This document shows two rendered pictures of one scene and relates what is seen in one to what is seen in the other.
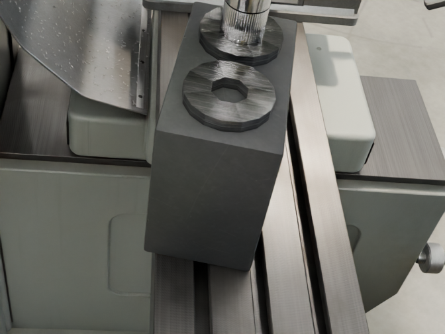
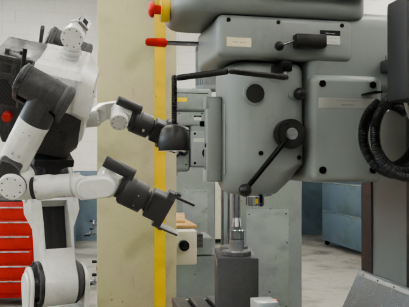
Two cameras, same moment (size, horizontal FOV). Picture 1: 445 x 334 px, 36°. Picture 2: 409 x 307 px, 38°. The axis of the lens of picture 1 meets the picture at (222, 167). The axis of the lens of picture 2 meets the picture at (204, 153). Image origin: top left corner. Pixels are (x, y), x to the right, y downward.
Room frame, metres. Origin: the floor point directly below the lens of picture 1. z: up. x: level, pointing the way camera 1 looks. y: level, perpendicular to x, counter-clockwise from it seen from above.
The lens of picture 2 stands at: (2.43, -0.13, 1.40)
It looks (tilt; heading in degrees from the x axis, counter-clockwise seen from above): 1 degrees up; 179
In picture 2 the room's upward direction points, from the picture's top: straight up
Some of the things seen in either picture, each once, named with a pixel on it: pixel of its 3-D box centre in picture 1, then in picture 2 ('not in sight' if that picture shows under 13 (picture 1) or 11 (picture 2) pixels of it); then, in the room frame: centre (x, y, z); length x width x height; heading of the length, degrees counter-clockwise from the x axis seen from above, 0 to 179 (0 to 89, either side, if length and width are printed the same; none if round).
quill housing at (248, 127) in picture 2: not in sight; (256, 130); (0.93, 0.04, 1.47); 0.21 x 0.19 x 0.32; 11
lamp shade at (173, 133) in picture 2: not in sight; (174, 137); (1.07, -0.17, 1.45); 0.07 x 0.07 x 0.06
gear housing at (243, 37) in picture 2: not in sight; (271, 47); (0.93, 0.07, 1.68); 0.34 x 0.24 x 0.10; 101
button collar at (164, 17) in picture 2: not in sight; (164, 10); (0.98, -0.20, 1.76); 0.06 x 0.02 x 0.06; 11
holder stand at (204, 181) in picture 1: (222, 130); (235, 279); (0.56, 0.01, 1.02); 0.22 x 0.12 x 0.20; 0
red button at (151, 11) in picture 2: not in sight; (154, 9); (0.98, -0.22, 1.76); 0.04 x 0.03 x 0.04; 11
